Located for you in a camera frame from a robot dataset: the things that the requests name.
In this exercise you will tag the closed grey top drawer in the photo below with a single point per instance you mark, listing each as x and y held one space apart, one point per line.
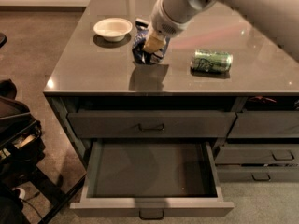
151 124

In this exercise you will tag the blue chip bag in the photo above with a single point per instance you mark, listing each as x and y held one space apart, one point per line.
141 56

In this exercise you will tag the green soda can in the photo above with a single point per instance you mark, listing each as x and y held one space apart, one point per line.
211 61

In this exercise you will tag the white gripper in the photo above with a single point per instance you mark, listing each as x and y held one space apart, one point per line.
163 24

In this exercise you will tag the open grey middle drawer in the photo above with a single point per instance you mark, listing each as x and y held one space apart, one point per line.
151 181

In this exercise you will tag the grey counter cabinet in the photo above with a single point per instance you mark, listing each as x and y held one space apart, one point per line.
95 75

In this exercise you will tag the white paper bowl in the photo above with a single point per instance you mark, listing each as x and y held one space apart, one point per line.
113 29

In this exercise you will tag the grey right middle drawer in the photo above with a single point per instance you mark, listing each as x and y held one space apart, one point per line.
258 154

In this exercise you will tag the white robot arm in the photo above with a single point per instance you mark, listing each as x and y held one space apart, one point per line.
278 20

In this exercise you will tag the grey right bottom drawer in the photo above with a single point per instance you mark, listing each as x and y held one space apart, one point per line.
258 174

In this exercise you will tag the grey right top drawer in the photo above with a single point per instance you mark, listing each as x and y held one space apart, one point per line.
266 124

